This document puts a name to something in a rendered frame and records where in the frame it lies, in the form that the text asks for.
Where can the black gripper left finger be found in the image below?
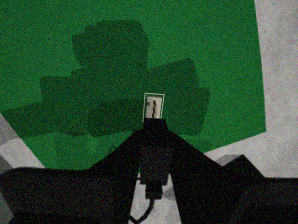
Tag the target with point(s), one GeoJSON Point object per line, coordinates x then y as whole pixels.
{"type": "Point", "coordinates": [104, 191]}

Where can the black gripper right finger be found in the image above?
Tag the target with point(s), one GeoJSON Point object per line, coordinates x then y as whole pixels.
{"type": "Point", "coordinates": [208, 193]}

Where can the green circuit board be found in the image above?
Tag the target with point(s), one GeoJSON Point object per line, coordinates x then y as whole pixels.
{"type": "Point", "coordinates": [78, 77]}

